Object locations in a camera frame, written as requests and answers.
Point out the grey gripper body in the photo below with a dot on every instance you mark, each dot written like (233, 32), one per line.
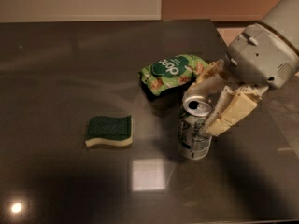
(263, 56)

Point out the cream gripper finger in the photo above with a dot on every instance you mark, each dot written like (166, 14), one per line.
(212, 80)
(232, 107)

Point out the silver green 7up can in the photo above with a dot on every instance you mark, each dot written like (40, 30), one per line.
(193, 113)

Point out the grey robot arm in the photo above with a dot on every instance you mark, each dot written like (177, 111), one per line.
(283, 20)

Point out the green snack bag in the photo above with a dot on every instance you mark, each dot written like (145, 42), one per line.
(172, 72)

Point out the green yellow sponge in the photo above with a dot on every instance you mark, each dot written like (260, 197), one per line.
(109, 131)

